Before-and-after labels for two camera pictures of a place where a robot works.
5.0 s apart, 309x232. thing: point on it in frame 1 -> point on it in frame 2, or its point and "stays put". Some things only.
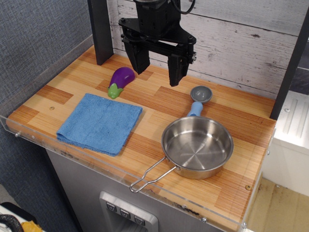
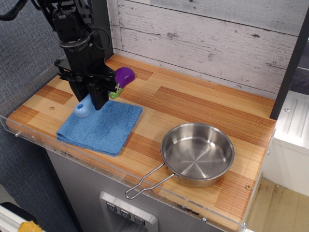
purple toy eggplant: x=121 y=78 stays put
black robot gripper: x=158 y=28 -> x=85 y=61
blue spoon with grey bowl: x=199 y=94 -> x=84 y=108
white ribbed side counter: x=292 y=125 stays put
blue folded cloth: x=99 y=123 stays put
